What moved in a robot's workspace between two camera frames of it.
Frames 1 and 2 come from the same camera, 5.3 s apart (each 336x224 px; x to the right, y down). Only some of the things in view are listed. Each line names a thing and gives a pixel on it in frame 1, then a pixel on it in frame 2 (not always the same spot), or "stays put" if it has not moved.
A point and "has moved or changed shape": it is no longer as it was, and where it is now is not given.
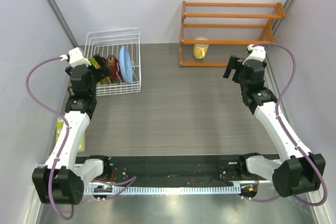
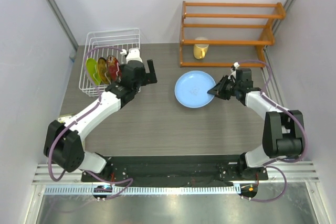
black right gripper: [233, 63] -> [218, 91]
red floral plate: [115, 68] stays put
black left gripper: [103, 71] -> [148, 78]
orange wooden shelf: [268, 38] stays put
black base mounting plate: [173, 170] stays put
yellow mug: [200, 50] stays put
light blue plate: [126, 64] has moved or changed shape
